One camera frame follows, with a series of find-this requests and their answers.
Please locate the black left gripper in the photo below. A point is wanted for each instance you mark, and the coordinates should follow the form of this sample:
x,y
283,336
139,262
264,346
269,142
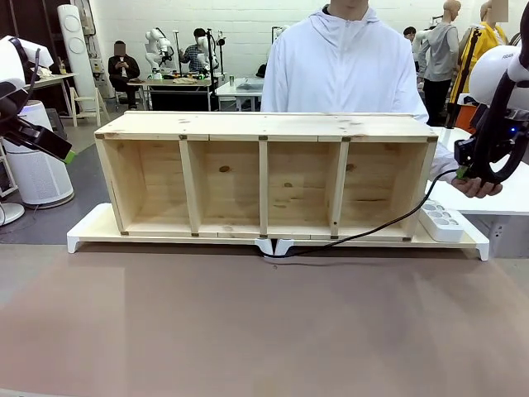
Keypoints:
x,y
12,113

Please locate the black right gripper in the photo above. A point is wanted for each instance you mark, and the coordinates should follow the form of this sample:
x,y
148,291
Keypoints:
x,y
487,140

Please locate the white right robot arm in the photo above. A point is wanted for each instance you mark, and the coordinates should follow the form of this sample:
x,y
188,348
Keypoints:
x,y
492,70

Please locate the person's left forearm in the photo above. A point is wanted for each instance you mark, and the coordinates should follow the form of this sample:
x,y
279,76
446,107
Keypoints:
x,y
444,161

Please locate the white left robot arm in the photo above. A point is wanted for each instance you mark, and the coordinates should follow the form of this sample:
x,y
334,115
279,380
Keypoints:
x,y
16,58

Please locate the person's left hand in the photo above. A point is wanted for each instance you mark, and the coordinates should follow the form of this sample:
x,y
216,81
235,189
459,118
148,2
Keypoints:
x,y
475,190

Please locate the white round air purifier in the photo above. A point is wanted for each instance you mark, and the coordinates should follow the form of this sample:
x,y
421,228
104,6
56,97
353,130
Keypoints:
x,y
37,178

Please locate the light wooden step stool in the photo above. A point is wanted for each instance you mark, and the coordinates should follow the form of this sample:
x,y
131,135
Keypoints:
x,y
84,105

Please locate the white side table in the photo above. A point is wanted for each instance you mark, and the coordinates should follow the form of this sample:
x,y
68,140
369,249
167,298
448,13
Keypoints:
x,y
496,204

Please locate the wooden workbench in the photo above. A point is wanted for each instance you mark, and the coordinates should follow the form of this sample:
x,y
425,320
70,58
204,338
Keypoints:
x,y
53,78

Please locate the black tripod stand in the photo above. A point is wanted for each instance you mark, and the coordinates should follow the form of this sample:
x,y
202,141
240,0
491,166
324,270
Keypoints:
x,y
463,82

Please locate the white power strip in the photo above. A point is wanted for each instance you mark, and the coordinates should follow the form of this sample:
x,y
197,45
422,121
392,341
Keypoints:
x,y
444,225

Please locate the white fan base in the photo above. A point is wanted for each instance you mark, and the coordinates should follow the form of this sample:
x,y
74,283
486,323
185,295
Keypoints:
x,y
10,213

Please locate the white-legged wooden monitor riser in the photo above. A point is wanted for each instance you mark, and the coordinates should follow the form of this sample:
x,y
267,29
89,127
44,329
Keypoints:
x,y
95,225
454,244

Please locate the tall white air conditioner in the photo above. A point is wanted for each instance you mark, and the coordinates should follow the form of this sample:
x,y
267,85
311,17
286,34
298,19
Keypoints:
x,y
76,49

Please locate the seated man in black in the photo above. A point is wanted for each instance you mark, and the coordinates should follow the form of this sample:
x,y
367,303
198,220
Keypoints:
x,y
123,70

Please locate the mannequin in gray hoodie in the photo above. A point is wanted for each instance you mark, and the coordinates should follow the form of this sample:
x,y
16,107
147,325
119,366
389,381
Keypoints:
x,y
442,49

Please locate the cluttered background work table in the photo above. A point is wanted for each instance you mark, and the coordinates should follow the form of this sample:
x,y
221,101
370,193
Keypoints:
x,y
173,82

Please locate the person in white hoodie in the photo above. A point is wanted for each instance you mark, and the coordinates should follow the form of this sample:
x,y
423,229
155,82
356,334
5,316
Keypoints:
x,y
343,62

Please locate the seated man in plaid shirt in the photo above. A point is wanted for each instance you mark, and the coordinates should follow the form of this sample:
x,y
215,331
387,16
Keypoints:
x,y
194,54

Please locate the white background table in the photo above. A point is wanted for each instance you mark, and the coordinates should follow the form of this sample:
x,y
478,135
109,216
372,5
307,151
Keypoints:
x,y
239,91

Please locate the wooden four-compartment shelf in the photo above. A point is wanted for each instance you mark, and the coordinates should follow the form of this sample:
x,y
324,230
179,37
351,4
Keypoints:
x,y
264,124

